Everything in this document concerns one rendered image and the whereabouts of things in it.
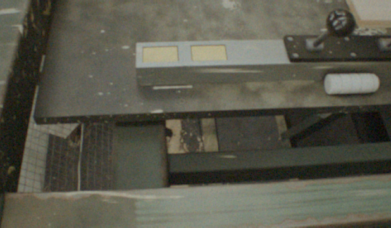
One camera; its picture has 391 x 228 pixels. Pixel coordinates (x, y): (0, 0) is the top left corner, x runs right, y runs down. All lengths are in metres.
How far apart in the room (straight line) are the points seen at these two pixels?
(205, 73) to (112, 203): 0.24
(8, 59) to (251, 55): 0.33
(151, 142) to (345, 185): 0.27
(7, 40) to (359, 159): 0.53
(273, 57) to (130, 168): 0.26
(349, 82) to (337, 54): 0.05
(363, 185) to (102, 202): 0.30
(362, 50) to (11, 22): 0.51
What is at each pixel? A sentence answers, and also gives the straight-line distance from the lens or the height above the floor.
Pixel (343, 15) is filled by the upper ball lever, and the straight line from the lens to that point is 0.53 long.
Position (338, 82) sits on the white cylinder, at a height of 1.41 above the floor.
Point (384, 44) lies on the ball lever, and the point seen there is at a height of 1.36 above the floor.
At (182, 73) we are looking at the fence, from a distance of 0.60.
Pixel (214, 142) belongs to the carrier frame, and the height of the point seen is 0.79.
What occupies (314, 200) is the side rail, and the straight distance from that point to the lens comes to 0.49.
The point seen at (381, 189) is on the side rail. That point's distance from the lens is 0.53.
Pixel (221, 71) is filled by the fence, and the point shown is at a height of 1.54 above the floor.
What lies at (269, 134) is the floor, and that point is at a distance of 2.69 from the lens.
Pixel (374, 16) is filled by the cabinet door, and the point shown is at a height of 1.31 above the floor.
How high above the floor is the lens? 1.89
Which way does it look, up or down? 34 degrees down
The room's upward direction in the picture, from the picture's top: 65 degrees counter-clockwise
